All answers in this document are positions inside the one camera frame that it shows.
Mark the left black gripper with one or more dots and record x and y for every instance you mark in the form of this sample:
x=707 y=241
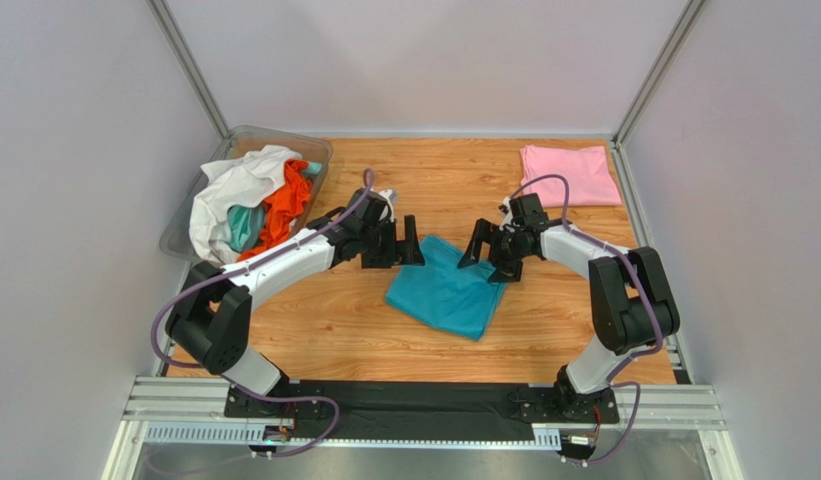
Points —
x=408 y=250

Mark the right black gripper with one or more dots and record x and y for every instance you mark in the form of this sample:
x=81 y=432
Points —
x=493 y=246

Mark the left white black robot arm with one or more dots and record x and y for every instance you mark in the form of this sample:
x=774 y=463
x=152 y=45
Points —
x=210 y=318

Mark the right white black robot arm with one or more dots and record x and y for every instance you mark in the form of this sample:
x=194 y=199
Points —
x=632 y=306

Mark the folded pink t shirt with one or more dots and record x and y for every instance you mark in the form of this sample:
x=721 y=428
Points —
x=586 y=171

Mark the orange t shirt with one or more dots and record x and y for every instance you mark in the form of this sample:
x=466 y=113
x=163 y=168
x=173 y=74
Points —
x=282 y=207

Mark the light teal t shirt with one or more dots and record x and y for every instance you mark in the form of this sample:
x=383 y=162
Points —
x=245 y=224

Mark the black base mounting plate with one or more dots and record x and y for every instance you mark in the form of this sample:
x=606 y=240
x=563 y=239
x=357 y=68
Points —
x=367 y=410

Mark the white t shirt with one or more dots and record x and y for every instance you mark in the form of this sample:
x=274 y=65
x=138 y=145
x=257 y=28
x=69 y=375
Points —
x=243 y=181

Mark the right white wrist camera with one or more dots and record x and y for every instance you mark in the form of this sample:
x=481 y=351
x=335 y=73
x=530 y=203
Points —
x=506 y=214

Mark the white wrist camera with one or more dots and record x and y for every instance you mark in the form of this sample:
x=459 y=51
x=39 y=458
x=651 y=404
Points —
x=390 y=196
x=506 y=214

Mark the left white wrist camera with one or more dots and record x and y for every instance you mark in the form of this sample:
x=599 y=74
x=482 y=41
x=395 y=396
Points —
x=390 y=196

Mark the aluminium front rail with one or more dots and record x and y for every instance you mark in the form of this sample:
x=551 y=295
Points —
x=192 y=410

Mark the right aluminium frame post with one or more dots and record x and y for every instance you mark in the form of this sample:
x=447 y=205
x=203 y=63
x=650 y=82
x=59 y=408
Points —
x=680 y=32

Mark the aluminium frame post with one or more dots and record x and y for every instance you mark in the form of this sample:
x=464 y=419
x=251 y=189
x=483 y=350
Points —
x=168 y=24
x=680 y=32

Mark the left aluminium frame post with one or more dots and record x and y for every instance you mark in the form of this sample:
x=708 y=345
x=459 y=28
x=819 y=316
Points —
x=168 y=24

